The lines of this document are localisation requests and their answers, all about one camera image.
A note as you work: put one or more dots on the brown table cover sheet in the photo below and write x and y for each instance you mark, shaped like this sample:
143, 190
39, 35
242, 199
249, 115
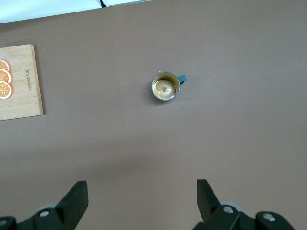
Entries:
168, 143

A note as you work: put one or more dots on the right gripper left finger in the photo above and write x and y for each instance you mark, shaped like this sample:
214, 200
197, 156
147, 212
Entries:
67, 215

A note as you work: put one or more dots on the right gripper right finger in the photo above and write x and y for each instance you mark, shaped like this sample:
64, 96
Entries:
216, 215

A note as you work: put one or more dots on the dark teal ribbed mug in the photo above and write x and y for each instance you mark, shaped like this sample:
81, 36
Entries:
165, 89

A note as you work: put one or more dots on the bamboo cutting board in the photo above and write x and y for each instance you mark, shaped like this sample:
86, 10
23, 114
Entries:
24, 105

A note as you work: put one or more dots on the orange slice toy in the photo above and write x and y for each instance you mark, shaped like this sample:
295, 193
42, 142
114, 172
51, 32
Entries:
4, 90

